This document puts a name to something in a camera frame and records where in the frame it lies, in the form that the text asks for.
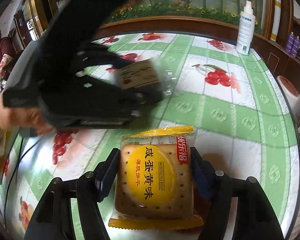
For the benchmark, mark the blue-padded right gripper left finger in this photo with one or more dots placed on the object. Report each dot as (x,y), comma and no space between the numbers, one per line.
(52,218)

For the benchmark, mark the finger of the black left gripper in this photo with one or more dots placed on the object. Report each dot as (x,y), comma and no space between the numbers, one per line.
(119,92)
(94,54)

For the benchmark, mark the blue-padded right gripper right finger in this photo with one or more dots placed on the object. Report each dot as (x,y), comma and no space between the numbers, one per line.
(255,216)

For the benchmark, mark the dark dates clear bag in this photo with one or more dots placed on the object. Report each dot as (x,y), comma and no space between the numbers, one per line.
(149,77)

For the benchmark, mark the yellow egg yolk biscuit pack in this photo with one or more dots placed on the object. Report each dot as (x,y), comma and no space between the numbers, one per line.
(154,183)

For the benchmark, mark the person's left hand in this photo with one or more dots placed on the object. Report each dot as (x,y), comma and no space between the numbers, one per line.
(22,117)

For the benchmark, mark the woman in maroon coat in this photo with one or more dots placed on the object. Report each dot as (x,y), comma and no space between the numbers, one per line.
(0,57)

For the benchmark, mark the yellow cardboard tray box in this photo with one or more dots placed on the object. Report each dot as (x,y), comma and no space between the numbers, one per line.
(4,158)

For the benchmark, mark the white red-top bin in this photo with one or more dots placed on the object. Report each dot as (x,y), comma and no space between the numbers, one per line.
(289,90)

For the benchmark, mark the white spray bottle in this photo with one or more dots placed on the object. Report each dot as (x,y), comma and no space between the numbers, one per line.
(246,29)

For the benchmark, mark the purple bottles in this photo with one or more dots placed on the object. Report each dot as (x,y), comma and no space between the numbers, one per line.
(292,45)

